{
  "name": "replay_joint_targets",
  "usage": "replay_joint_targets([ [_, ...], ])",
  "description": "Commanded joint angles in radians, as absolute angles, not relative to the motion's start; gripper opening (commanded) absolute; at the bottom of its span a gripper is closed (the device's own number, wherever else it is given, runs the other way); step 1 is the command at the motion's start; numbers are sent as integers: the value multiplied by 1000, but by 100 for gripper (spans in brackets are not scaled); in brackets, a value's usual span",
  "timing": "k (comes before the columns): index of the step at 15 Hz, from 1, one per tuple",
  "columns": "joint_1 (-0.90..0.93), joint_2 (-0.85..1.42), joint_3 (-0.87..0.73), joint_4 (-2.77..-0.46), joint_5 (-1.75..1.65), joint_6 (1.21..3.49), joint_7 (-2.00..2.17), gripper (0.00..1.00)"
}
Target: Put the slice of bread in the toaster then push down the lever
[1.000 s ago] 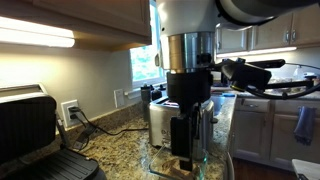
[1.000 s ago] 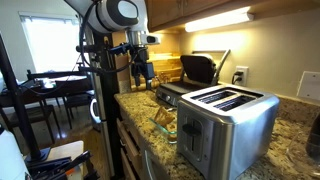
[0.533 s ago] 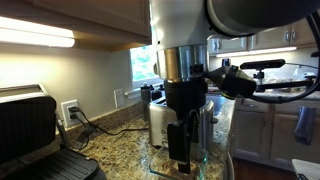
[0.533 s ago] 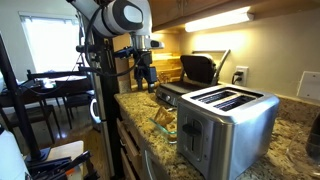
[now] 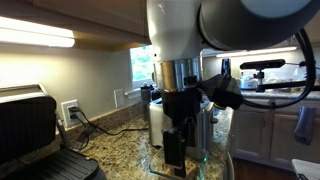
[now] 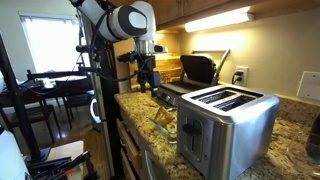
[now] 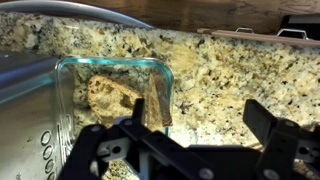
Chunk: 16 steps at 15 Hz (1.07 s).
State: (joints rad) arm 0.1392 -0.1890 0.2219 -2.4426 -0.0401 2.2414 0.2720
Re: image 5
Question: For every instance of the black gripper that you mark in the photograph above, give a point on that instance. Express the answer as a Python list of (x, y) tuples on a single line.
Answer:
[(180, 103)]

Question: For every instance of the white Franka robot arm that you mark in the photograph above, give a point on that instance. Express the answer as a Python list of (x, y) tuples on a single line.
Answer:
[(176, 30)]

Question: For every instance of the stainless steel two-slot toaster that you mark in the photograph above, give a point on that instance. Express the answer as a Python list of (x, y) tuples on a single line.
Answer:
[(155, 123)]

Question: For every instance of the black toaster lever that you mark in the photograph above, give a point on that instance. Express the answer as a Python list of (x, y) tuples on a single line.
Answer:
[(214, 120)]

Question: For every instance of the clear glass food container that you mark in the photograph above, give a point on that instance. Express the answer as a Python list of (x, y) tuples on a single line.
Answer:
[(156, 168)]

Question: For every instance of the black squat bottle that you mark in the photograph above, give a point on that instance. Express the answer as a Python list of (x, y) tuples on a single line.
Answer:
[(156, 95)]

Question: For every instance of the black pepper grinder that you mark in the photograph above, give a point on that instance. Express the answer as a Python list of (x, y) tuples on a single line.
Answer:
[(145, 100)]

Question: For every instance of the white lower kitchen cabinets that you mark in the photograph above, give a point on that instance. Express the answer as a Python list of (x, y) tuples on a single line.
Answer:
[(253, 130)]

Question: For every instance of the kitchen window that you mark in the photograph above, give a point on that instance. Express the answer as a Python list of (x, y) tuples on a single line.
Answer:
[(141, 65)]

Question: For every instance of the black tall coffee appliance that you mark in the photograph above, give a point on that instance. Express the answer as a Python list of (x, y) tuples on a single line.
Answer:
[(226, 66)]

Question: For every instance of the white rice cooker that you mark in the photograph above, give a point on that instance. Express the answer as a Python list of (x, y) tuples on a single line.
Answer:
[(248, 83)]

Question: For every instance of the under-cabinet strip light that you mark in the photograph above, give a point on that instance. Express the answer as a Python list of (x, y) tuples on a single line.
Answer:
[(33, 33), (266, 51)]

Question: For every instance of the blue hanging towel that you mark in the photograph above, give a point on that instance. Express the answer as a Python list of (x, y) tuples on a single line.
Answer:
[(305, 125)]

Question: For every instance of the white flat panel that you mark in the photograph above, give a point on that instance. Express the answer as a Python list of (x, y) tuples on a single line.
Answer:
[(305, 168)]

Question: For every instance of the black panini press grill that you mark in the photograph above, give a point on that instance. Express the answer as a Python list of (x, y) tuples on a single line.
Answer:
[(30, 126)]

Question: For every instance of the wooden upper cabinet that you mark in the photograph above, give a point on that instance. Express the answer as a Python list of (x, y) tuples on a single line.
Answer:
[(83, 16)]

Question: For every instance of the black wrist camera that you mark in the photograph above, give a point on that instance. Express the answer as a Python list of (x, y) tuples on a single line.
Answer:
[(223, 91)]

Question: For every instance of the white wall switch plate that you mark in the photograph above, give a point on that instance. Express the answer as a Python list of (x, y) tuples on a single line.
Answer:
[(119, 98)]

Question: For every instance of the black stereo camera bar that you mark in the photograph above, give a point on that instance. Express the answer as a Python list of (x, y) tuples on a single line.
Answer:
[(263, 64)]

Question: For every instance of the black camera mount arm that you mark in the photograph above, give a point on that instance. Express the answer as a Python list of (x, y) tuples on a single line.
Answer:
[(286, 85)]

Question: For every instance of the white wall power outlet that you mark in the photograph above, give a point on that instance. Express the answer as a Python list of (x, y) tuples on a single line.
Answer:
[(65, 115)]

